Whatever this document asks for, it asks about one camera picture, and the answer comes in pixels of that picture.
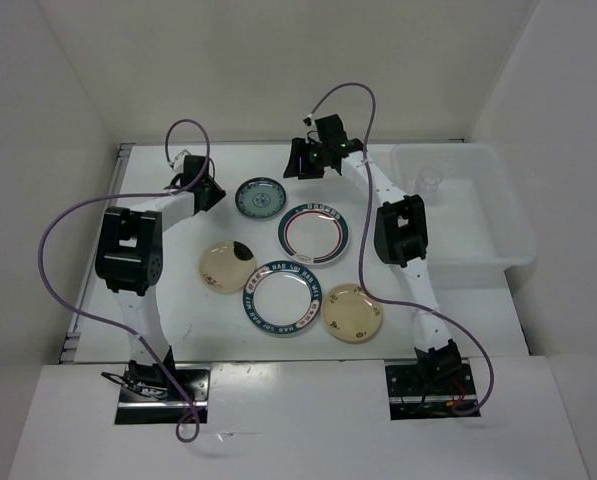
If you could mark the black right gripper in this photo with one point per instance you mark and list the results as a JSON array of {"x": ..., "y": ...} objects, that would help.
[{"x": 298, "y": 146}]

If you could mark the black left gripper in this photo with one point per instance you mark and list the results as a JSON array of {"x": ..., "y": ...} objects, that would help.
[{"x": 217, "y": 193}]

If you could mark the blue floral small plate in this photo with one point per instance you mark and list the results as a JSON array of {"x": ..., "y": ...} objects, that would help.
[{"x": 260, "y": 198}]

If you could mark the beige plate with black patch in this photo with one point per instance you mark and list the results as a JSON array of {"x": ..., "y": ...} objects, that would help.
[{"x": 225, "y": 267}]

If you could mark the white plate green red rim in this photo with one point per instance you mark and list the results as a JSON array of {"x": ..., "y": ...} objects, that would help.
[{"x": 313, "y": 234}]

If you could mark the clear plastic cup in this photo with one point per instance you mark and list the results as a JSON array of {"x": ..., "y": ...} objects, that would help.
[{"x": 428, "y": 182}]

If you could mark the white plate teal lettered rim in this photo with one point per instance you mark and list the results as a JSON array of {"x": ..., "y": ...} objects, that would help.
[{"x": 282, "y": 298}]

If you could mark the beige plate with calligraphy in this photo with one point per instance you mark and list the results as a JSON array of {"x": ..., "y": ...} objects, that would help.
[{"x": 350, "y": 315}]

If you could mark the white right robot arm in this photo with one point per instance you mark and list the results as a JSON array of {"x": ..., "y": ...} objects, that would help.
[{"x": 400, "y": 237}]

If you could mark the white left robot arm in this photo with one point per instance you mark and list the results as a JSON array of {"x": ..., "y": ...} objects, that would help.
[{"x": 130, "y": 260}]

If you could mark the translucent plastic bin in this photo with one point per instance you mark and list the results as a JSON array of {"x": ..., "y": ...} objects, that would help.
[{"x": 477, "y": 226}]

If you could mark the aluminium table edge rail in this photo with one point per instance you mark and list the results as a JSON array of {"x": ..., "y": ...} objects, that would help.
[{"x": 71, "y": 340}]

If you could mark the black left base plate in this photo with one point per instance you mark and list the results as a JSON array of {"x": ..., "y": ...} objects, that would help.
[{"x": 142, "y": 405}]

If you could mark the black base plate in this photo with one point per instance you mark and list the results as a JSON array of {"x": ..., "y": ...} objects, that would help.
[
  {"x": 410, "y": 399},
  {"x": 142, "y": 405}
]

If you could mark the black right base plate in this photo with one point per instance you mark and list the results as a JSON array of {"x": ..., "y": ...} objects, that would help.
[{"x": 410, "y": 399}]

